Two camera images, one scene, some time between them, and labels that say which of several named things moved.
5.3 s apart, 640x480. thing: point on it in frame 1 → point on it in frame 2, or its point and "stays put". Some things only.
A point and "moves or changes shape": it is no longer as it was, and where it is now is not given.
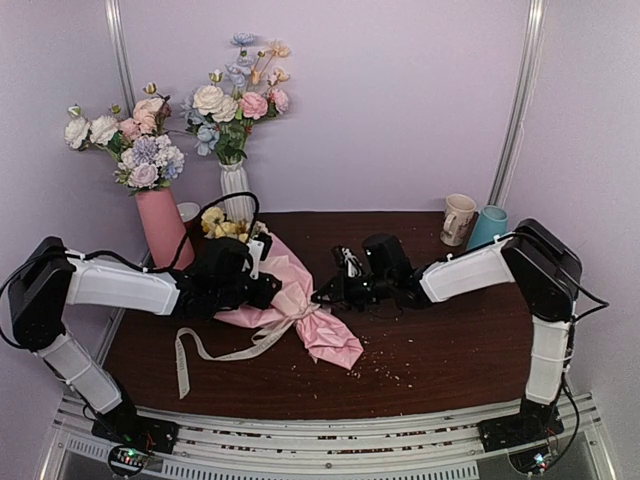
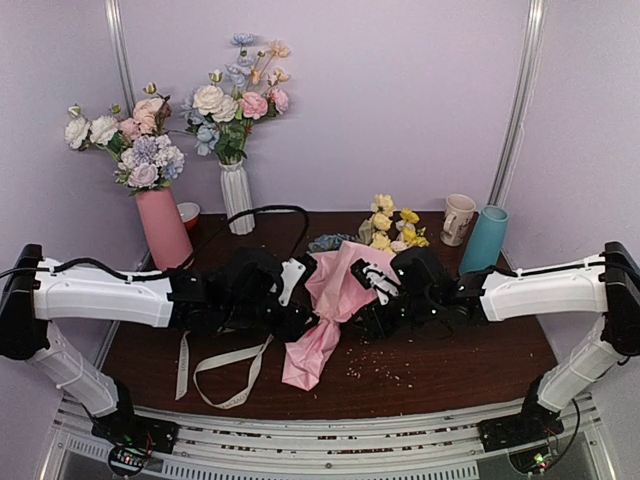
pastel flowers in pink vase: (139, 145) stays put
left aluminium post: (118, 38) stays put
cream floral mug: (459, 209) stays put
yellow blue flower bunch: (215, 226) → (382, 230)
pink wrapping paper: (296, 299) moves or changes shape
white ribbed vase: (234, 180) stays put
